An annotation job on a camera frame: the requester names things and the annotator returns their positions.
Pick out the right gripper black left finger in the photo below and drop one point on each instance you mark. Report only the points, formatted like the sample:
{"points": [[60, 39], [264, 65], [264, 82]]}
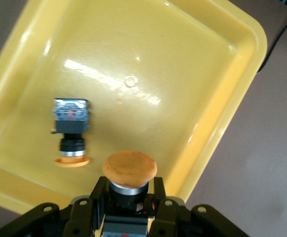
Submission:
{"points": [[79, 217]]}

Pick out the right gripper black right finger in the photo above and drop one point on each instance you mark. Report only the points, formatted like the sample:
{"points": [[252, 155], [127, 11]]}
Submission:
{"points": [[173, 217]]}

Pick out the yellow plastic tray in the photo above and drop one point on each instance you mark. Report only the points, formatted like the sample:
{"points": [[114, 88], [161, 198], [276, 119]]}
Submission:
{"points": [[158, 61]]}

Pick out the yellow push button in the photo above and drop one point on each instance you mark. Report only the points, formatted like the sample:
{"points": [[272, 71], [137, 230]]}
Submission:
{"points": [[70, 123], [130, 170]]}

